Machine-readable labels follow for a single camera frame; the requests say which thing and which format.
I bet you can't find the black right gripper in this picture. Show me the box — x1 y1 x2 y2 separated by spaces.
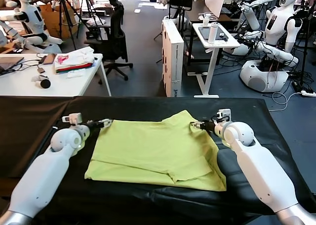
191 121 217 132

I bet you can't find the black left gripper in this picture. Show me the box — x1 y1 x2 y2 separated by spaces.
86 119 114 131

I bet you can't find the yellow-green t-shirt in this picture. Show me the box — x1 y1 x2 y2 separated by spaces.
83 109 227 192

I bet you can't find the stack of folded clothes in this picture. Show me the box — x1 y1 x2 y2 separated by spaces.
53 46 96 75

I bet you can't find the tall white cardboard box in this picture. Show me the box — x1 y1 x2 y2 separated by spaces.
161 19 185 98

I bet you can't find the small white standing desk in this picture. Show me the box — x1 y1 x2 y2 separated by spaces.
187 23 241 99

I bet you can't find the black office chair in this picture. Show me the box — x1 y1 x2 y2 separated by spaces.
84 0 133 82

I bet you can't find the brown phone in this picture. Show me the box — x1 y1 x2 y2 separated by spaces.
43 53 57 65

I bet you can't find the white insulated bottle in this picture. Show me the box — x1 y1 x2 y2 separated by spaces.
207 22 219 45

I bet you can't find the grey tablet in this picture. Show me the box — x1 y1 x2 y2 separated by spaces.
198 26 229 41

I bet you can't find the long white desk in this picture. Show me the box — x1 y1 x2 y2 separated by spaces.
0 53 112 97

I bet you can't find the small white drone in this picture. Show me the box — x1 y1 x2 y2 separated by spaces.
198 12 219 27

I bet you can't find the brown cardboard box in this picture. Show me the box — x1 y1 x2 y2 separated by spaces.
39 4 82 40

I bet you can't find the grey laptop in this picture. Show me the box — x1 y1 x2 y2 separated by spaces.
0 56 25 76

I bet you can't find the short black tripod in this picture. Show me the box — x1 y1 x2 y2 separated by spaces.
83 0 106 41

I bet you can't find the tall black tripod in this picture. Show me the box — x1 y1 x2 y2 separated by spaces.
58 0 86 51

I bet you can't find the white humanoid robot right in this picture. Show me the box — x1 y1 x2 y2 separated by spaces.
238 0 303 93

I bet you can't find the white humanoid robot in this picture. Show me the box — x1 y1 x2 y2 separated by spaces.
238 0 303 93
0 0 64 54

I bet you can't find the white humanoid robot left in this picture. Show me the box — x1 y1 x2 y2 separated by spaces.
0 0 64 54

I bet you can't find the white curved board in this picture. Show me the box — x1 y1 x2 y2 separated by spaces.
205 0 229 18

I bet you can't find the black light stand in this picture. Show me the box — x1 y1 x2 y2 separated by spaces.
293 2 316 91

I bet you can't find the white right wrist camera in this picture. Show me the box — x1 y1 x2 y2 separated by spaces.
216 108 233 123

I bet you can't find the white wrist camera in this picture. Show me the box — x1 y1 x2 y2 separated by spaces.
216 108 233 123
61 113 83 125

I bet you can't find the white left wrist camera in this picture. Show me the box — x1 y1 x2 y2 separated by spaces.
61 113 83 125

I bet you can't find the white floor cable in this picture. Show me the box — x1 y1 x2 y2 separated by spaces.
268 91 303 112

